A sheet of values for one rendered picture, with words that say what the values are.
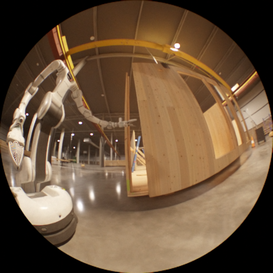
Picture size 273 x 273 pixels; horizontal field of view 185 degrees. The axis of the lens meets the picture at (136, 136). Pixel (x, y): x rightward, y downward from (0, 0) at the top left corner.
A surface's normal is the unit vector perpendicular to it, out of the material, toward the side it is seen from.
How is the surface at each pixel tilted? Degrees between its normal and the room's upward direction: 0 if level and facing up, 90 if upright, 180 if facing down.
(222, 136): 90
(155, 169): 90
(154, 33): 180
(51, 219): 90
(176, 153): 90
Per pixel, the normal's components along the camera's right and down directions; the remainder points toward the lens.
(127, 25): 0.06, 0.95
